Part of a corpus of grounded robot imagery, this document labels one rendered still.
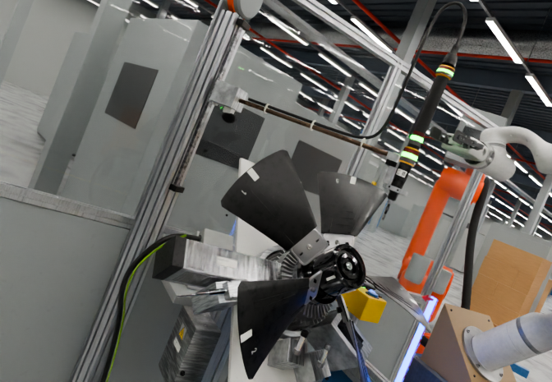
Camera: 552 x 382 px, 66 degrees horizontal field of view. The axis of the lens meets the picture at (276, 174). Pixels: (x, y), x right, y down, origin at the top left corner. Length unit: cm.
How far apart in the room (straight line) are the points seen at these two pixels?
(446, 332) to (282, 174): 90
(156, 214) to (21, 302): 56
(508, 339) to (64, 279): 151
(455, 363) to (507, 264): 761
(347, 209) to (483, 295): 812
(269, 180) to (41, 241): 88
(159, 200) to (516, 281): 821
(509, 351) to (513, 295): 753
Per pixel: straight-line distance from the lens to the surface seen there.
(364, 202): 132
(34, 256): 169
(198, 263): 106
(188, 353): 143
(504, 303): 923
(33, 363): 188
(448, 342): 171
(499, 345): 168
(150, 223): 151
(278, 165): 112
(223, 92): 144
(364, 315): 166
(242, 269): 113
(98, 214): 165
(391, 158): 123
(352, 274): 114
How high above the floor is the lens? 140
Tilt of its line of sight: 2 degrees down
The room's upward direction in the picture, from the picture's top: 22 degrees clockwise
